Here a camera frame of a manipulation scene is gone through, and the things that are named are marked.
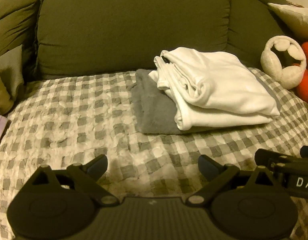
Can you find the dark green sofa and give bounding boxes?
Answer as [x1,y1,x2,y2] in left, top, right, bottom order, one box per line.
[0,0,293,82]

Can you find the folded grey garment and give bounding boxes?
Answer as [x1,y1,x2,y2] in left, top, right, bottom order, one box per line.
[129,68,282,136]

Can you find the cream square pillow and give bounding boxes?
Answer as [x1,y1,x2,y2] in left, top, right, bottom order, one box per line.
[268,3,308,41]

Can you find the white fluffy earmuffs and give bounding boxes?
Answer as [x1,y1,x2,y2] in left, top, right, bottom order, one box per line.
[260,36,307,89]

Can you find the white bear print t-shirt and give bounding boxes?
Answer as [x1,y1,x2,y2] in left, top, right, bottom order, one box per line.
[149,47,280,131]

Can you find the grey white checkered blanket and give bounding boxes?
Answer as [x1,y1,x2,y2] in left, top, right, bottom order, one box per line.
[0,69,308,239]

